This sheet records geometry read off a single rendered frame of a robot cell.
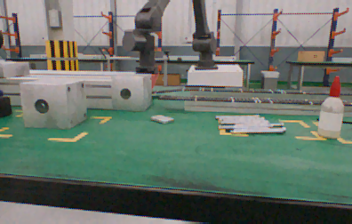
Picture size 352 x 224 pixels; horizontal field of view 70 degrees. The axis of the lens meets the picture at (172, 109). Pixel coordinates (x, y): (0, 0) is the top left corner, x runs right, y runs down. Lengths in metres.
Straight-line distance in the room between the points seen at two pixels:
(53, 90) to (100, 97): 0.20
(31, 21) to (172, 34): 5.02
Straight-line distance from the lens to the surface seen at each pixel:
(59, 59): 4.07
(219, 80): 1.26
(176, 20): 8.51
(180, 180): 0.33
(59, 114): 0.57
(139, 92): 0.69
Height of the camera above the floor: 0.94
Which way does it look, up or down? 13 degrees down
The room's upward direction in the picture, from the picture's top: 1 degrees clockwise
